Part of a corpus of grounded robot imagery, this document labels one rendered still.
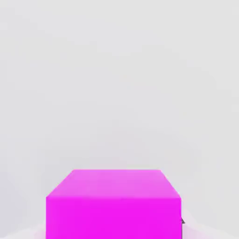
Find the small magenta cube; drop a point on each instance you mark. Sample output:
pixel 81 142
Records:
pixel 113 214

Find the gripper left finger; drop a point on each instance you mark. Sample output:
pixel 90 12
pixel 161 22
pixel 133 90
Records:
pixel 38 234

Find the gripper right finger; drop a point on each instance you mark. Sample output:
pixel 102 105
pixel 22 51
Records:
pixel 188 233

